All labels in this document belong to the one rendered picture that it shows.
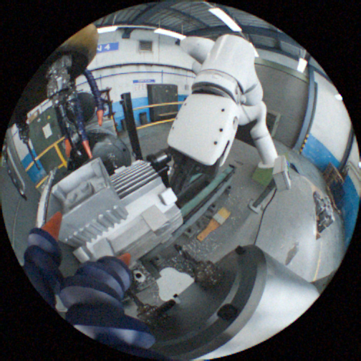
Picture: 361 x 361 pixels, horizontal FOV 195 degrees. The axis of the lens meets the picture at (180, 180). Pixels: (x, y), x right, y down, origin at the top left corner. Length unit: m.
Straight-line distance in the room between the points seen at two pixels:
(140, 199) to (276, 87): 6.98
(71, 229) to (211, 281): 0.19
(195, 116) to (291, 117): 6.74
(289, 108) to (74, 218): 6.94
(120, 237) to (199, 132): 0.20
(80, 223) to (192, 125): 0.20
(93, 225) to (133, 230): 0.06
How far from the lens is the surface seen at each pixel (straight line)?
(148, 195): 0.18
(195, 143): 0.15
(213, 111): 0.15
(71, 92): 0.19
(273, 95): 6.87
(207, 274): 0.15
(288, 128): 6.85
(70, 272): 0.19
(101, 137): 0.38
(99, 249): 0.19
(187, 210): 0.35
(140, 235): 0.18
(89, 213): 0.16
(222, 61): 0.19
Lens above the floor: 1.22
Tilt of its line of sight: 45 degrees down
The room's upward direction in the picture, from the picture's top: straight up
